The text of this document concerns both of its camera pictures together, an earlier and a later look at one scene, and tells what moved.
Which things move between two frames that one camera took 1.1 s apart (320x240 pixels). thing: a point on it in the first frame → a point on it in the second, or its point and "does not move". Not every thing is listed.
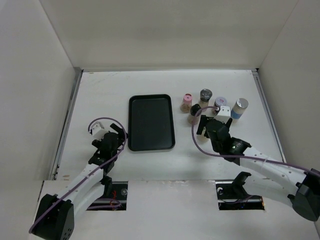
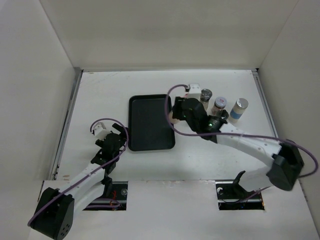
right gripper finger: [202, 122] → [177, 113]
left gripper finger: [120, 130] does not move
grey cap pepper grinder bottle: [205, 95] does not move
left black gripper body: [113, 154] does not move
